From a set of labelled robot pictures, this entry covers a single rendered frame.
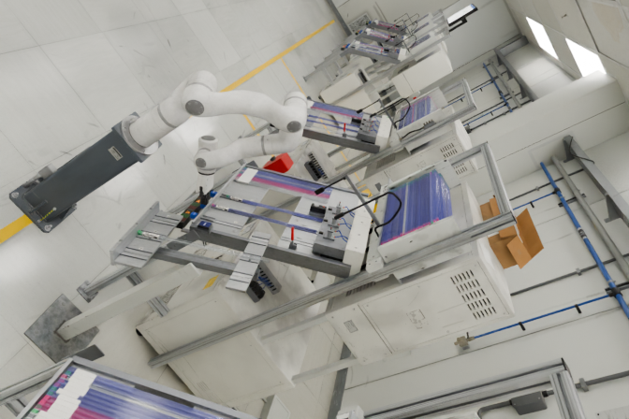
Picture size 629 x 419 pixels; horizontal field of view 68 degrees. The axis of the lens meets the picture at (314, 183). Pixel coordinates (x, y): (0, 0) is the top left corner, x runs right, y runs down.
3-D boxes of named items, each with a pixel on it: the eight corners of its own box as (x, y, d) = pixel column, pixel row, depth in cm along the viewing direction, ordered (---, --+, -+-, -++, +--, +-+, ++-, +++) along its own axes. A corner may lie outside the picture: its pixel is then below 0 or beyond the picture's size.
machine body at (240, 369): (126, 329, 238) (216, 288, 214) (188, 253, 300) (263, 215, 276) (203, 416, 254) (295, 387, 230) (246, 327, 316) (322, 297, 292)
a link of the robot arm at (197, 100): (186, 96, 196) (178, 119, 184) (187, 71, 188) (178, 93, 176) (304, 119, 203) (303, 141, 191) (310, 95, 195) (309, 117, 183)
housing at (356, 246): (339, 276, 199) (344, 249, 193) (354, 220, 242) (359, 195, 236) (358, 281, 198) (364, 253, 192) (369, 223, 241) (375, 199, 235)
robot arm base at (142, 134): (111, 126, 192) (142, 104, 185) (135, 110, 208) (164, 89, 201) (143, 162, 198) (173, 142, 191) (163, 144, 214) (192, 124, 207)
